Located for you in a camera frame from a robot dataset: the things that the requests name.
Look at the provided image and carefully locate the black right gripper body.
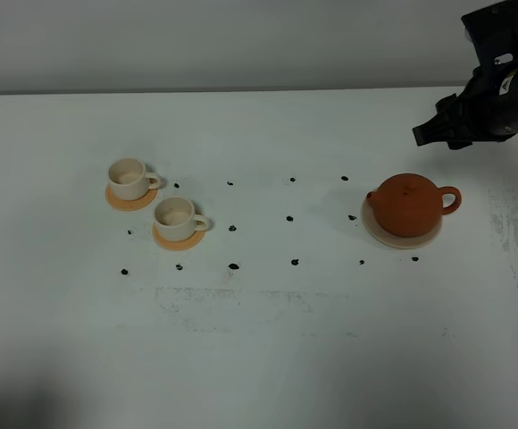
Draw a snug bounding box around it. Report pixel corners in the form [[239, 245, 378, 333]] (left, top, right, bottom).
[[436, 66, 518, 149]]

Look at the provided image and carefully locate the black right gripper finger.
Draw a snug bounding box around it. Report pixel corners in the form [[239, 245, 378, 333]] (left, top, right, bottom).
[[412, 114, 453, 146]]

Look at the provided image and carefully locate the brown clay teapot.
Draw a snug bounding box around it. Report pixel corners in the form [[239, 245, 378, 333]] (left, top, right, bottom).
[[366, 173, 462, 238]]

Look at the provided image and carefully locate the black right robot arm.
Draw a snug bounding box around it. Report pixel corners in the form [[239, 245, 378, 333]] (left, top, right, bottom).
[[413, 1, 518, 150]]

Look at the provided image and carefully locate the cream teapot saucer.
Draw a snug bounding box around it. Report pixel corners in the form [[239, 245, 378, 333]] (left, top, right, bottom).
[[361, 199, 443, 250]]

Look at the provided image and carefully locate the front orange coaster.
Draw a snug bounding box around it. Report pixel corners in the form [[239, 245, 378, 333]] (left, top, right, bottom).
[[152, 223, 205, 251]]

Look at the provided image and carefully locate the orange coaster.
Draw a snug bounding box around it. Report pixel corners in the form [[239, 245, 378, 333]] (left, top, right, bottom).
[[152, 223, 205, 251], [104, 185, 157, 212]]

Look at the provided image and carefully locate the front white teacup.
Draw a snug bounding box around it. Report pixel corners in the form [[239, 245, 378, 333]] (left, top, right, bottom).
[[154, 196, 211, 242]]

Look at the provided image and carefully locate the white teacup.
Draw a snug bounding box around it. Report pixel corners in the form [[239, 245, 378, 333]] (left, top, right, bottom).
[[154, 196, 211, 242], [108, 158, 162, 201]]

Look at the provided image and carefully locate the rear white teacup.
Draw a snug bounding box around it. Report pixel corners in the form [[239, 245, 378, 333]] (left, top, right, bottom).
[[108, 158, 162, 201]]

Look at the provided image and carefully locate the rear orange coaster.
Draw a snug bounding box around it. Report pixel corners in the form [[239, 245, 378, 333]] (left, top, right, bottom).
[[104, 185, 157, 212]]

